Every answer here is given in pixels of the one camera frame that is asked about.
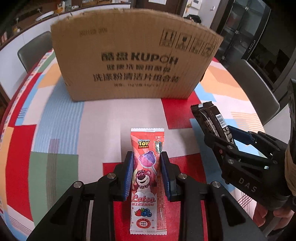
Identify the dark brown snack packet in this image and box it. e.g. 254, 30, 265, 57
190, 101, 235, 144

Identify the Lotso strawberry lollipop packet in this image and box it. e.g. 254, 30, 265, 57
130, 128, 167, 235

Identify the person's right hand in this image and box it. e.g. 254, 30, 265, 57
252, 198, 295, 230

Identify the dark chair right far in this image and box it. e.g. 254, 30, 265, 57
227, 59, 280, 125

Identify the dark chair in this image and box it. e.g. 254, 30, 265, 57
227, 59, 280, 125
17, 31, 53, 73

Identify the colourful patchwork tablecloth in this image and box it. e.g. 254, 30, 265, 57
1, 51, 263, 240

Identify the brown cardboard box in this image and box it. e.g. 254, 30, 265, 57
51, 9, 223, 101

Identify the dark chair left side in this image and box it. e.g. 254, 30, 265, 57
17, 31, 53, 73

